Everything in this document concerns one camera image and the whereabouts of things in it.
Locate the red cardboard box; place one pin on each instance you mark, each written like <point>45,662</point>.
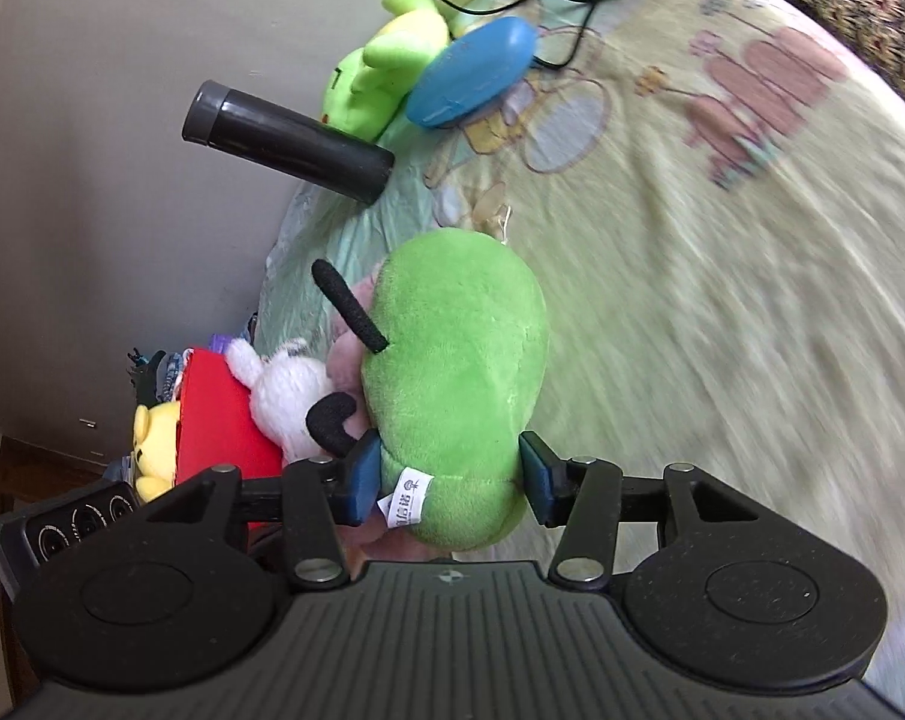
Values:
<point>215,424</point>

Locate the black thermos bottle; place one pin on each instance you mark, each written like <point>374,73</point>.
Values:
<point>272,136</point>

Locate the white plush bunny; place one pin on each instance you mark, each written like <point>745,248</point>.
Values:
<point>282,390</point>

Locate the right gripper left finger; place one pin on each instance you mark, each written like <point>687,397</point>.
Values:
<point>311,500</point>

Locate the yellow tiger plush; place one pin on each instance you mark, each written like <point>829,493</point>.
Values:
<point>155,449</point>

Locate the blue glasses case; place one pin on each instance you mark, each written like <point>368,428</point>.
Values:
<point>476,69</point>

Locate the light green frog plush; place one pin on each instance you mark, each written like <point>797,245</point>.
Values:
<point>368,85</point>

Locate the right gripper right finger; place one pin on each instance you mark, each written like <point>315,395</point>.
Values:
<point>588,499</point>

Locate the cartoon print bed sheet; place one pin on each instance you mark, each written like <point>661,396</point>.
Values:
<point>712,194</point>

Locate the green plush with antennae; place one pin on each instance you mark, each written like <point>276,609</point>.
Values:
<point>445,356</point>

